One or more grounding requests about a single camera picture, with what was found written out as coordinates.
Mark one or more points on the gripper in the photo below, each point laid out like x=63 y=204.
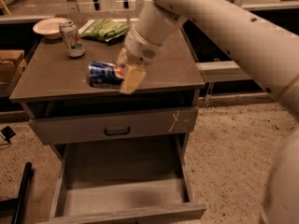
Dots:
x=139 y=50

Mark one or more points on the blue pepsi can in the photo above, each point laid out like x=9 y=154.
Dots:
x=105 y=75

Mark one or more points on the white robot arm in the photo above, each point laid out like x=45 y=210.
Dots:
x=267 y=53

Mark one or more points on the silver green soda can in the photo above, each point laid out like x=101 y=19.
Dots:
x=70 y=36

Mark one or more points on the grey drawer cabinet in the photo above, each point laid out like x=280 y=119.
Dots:
x=55 y=86

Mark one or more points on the closed grey upper drawer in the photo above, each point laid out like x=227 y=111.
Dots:
x=81 y=129

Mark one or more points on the open grey middle drawer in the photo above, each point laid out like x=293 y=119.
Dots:
x=129 y=181

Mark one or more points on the green chip bag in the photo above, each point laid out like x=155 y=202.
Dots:
x=103 y=30

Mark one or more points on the white bowl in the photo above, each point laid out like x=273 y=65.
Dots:
x=48 y=28

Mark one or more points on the cardboard box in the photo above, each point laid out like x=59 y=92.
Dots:
x=11 y=62

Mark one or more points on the black pole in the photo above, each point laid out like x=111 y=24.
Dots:
x=27 y=175

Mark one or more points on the grey side shelf rail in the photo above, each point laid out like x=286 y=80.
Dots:
x=221 y=72

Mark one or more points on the black floor bracket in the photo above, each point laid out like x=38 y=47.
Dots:
x=6 y=134

